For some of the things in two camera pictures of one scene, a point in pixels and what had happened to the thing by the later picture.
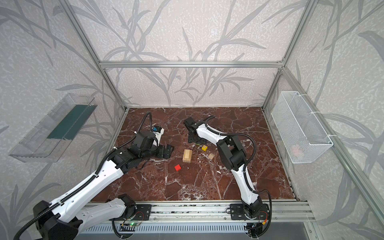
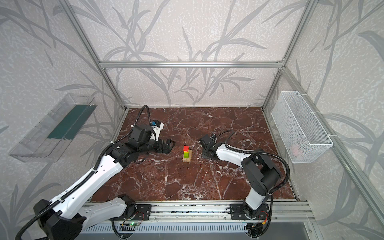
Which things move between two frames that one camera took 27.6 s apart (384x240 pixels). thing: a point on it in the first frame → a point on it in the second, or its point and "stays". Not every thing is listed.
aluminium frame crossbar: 192,64 stays
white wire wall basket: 302,137 stays
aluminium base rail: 211,212 stays
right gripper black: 193,134 → 206,148
